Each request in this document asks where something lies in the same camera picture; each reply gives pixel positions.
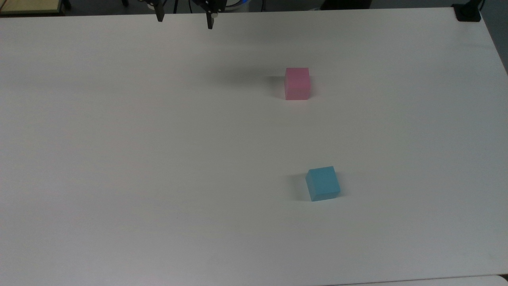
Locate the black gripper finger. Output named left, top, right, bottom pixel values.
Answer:
left=192, top=0, right=227, bottom=30
left=145, top=0, right=165, bottom=23

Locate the pink cube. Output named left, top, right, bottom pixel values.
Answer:
left=285, top=67, right=310, bottom=100

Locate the blue cube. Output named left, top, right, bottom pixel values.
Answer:
left=305, top=166, right=341, bottom=202

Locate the wooden board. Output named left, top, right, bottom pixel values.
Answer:
left=0, top=0, right=65, bottom=15

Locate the dark box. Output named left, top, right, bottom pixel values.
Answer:
left=320, top=0, right=372, bottom=10

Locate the black table clamp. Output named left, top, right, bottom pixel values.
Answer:
left=452, top=0, right=485, bottom=22

